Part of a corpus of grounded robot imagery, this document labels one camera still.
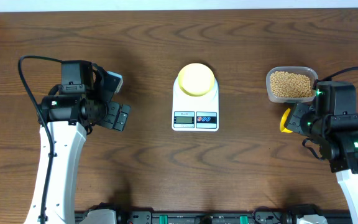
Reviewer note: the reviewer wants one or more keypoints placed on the black mounting rail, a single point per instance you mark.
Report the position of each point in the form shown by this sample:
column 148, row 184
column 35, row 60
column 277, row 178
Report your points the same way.
column 306, row 213

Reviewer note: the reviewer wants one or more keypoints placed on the yellow measuring scoop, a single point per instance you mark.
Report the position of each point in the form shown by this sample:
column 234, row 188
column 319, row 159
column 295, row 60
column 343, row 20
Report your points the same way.
column 283, row 120

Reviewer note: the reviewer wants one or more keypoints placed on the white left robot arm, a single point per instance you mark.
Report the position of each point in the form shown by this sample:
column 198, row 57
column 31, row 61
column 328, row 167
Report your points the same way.
column 67, row 115

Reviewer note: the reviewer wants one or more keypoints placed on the pale yellow bowl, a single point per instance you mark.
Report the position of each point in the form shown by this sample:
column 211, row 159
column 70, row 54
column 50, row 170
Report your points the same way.
column 196, row 79

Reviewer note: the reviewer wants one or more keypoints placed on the clear container of soybeans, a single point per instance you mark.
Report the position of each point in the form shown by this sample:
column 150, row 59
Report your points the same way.
column 291, row 84

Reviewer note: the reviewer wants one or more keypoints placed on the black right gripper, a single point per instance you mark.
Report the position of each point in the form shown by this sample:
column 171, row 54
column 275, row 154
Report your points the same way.
column 299, row 109

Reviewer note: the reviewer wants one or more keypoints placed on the white digital kitchen scale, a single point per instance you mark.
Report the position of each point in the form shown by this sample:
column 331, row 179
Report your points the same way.
column 195, row 113

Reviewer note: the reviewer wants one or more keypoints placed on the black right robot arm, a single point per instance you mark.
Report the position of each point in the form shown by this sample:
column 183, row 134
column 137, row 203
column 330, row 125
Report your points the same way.
column 331, row 122

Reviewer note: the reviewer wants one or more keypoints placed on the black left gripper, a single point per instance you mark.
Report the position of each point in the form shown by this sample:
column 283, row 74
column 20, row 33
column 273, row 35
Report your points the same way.
column 110, row 119

